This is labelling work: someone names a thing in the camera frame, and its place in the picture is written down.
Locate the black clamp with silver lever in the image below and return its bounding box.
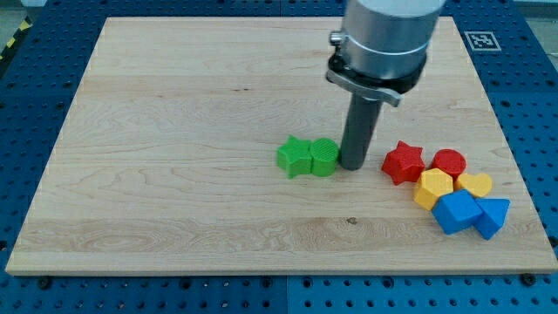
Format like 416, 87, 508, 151
325, 31, 426, 106

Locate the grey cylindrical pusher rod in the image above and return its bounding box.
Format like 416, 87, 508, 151
339, 94, 382, 171

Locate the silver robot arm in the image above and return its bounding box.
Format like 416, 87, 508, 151
325, 0, 446, 170

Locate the red star block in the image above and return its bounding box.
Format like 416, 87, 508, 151
381, 140, 425, 185

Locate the green star block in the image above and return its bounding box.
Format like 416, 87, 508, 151
276, 135, 313, 179

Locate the green cylinder block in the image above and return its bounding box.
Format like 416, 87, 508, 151
310, 138, 339, 177

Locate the red cylinder block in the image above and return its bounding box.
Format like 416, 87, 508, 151
430, 148, 466, 181

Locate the yellow hexagon block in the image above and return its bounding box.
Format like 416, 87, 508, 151
413, 168, 453, 210

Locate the white fiducial marker tag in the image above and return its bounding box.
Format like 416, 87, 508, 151
465, 31, 501, 52

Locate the yellow heart block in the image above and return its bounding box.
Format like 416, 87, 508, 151
453, 173, 493, 198

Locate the blue cube block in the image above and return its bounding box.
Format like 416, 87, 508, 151
432, 189, 482, 235

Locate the blue triangle block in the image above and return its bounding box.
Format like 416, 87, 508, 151
473, 198, 511, 240

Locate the wooden board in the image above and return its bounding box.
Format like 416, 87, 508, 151
6, 17, 557, 276

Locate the yellow black hazard tape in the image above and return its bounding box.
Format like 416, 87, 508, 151
1, 17, 33, 63

